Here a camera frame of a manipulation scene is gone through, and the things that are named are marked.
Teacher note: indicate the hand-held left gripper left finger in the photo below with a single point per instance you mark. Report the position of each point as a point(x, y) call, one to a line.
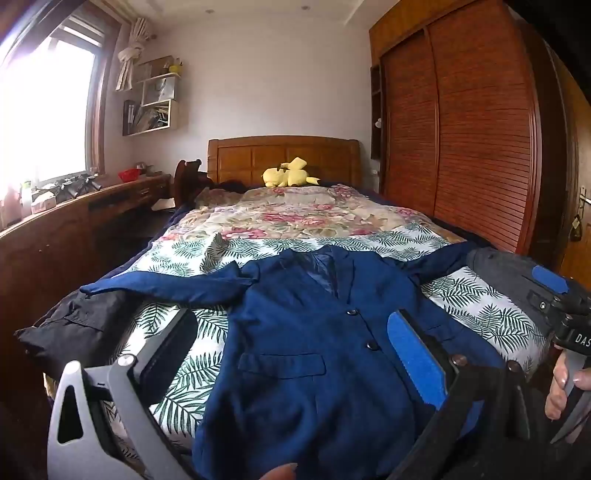
point(173, 344)

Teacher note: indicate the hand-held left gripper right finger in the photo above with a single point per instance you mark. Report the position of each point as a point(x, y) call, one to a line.
point(415, 360)

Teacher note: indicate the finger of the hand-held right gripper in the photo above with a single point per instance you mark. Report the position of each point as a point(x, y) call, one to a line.
point(549, 280)

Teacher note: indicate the blue suit jacket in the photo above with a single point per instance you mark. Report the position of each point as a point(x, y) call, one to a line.
point(300, 332)

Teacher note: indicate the person's right hand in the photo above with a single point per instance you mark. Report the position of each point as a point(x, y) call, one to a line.
point(556, 387)

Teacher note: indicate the person's left hand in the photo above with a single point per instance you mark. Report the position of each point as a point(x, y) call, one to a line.
point(277, 473)

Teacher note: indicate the wooden door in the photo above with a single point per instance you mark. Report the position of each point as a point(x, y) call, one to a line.
point(579, 263)

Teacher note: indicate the dark grey garment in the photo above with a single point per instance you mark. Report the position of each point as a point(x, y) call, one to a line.
point(498, 272)

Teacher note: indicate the black hanging tag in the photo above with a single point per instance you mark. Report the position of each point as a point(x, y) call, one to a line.
point(576, 228)

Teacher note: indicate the leaf print bed sheet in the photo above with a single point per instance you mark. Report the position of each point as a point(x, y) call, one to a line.
point(485, 318)

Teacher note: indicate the black garment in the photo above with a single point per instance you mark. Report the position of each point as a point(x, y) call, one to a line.
point(69, 323)

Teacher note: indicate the wooden desk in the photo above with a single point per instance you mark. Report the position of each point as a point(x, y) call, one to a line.
point(46, 240)

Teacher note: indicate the wooden chair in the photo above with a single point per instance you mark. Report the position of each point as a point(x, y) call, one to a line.
point(184, 180)

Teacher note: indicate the wooden wardrobe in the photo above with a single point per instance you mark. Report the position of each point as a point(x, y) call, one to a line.
point(461, 138)

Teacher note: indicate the red bowl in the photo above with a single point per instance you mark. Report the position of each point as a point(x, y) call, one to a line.
point(129, 175)

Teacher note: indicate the floral quilt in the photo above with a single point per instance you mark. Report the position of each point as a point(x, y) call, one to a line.
point(300, 217)

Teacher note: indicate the black folded tripod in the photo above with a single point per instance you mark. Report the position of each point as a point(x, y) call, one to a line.
point(74, 185)

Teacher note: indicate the wooden bed headboard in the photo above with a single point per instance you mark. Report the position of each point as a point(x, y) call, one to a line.
point(240, 159)

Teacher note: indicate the yellow plush toy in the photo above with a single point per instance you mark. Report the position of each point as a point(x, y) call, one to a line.
point(288, 175)

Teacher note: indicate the window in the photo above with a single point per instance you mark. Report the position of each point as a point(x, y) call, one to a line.
point(46, 106)

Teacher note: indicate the tied cream curtain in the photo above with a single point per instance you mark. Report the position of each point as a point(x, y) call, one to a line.
point(131, 55)

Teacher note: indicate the white wall shelf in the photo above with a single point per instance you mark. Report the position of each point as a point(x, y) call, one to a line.
point(157, 101)

